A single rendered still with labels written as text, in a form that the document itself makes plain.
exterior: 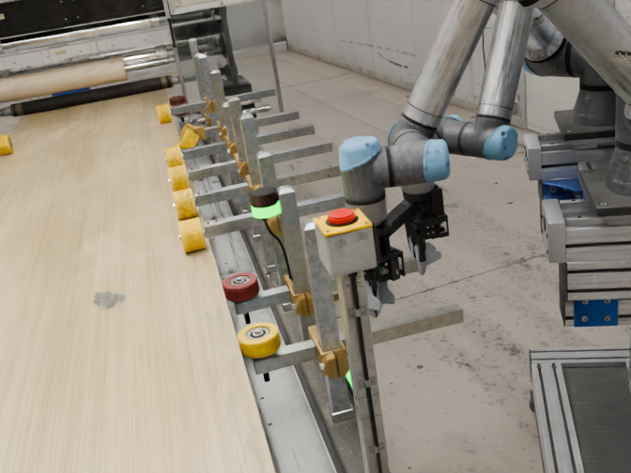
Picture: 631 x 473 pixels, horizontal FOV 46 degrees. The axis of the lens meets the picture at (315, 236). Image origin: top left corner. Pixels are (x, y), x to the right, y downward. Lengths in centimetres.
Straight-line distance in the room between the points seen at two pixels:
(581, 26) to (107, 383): 102
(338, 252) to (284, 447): 67
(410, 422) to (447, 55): 154
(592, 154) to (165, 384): 124
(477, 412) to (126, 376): 153
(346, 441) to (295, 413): 26
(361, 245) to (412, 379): 184
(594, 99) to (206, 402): 125
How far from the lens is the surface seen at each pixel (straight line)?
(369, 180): 132
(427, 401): 274
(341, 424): 152
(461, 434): 259
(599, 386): 245
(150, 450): 123
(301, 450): 160
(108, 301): 171
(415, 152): 133
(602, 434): 227
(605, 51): 135
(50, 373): 153
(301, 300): 163
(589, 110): 205
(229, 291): 165
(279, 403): 175
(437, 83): 142
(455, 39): 141
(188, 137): 281
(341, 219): 105
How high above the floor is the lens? 162
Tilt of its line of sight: 23 degrees down
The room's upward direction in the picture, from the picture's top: 9 degrees counter-clockwise
